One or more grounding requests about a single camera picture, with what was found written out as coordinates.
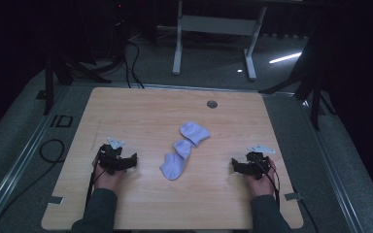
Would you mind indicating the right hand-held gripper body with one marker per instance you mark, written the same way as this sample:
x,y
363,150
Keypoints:
x,y
258,163

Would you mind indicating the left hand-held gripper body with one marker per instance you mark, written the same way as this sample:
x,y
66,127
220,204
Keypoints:
x,y
109,158

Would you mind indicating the white sock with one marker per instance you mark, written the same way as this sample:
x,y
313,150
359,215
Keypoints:
x,y
194,132
175,163

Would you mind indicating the person's right hand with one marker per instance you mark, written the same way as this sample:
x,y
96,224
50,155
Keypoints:
x,y
261,186

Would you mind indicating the person's left hand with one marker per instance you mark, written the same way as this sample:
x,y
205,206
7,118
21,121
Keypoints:
x,y
107,182

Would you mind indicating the grey table grommet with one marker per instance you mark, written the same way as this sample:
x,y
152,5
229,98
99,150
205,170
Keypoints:
x,y
212,104

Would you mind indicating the black tripod stand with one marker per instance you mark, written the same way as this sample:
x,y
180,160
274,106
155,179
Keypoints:
x,y
49,81
315,97

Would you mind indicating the metal floor rail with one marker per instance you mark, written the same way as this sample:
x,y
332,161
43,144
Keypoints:
x,y
19,161
332,168

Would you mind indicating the white desk frame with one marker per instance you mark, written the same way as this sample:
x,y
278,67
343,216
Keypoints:
x,y
218,25

